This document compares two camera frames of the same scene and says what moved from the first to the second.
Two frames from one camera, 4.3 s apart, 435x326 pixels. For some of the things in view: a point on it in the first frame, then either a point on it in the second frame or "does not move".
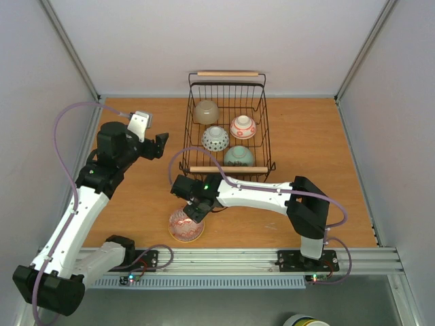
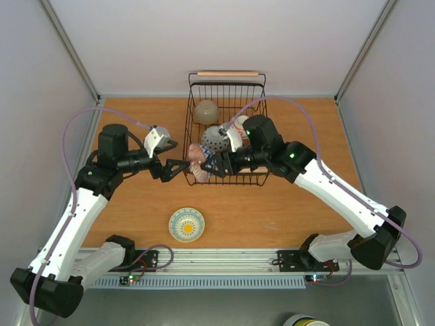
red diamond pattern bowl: x=215 y=138 does not move
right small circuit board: x=314 y=278 does not move
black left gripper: x=160 y=144 -> x=167 y=174
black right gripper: x=196 y=208 -> x=225 y=164
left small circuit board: x=130 y=278 does not move
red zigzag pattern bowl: x=183 y=229 -> x=196 y=157
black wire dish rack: x=227 y=130 does not move
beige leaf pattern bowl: x=206 y=112 does not move
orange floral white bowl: x=242 y=127 does not move
